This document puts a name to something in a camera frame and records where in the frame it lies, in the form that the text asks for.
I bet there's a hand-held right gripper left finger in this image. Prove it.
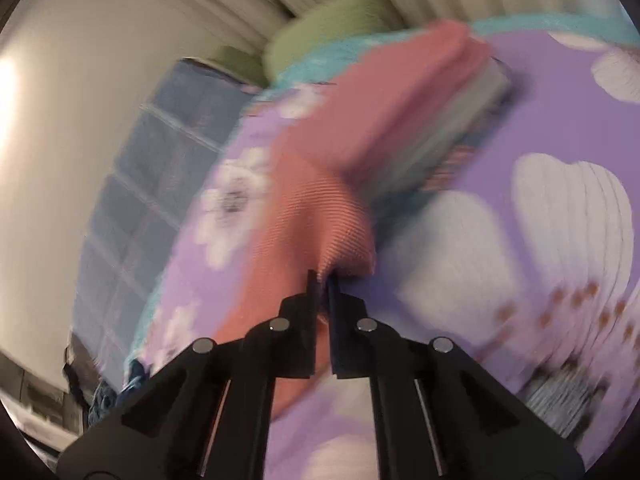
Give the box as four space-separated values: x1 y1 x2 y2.
55 270 321 480

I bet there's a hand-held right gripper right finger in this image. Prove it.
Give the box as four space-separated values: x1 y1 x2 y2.
327 272 587 480

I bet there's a pink ribbed garment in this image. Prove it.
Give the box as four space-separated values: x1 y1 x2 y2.
215 20 496 421

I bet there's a stack of folded clothes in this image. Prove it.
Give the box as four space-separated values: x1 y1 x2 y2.
375 55 515 198

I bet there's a blue plaid pillow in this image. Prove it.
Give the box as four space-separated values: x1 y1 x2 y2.
70 57 262 363

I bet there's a dark blue patterned cloth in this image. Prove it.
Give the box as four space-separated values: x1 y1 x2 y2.
82 357 148 428

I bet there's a purple floral bedsheet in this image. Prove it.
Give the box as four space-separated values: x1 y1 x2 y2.
120 14 640 480

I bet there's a green pillow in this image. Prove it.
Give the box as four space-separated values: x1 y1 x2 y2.
215 0 403 88

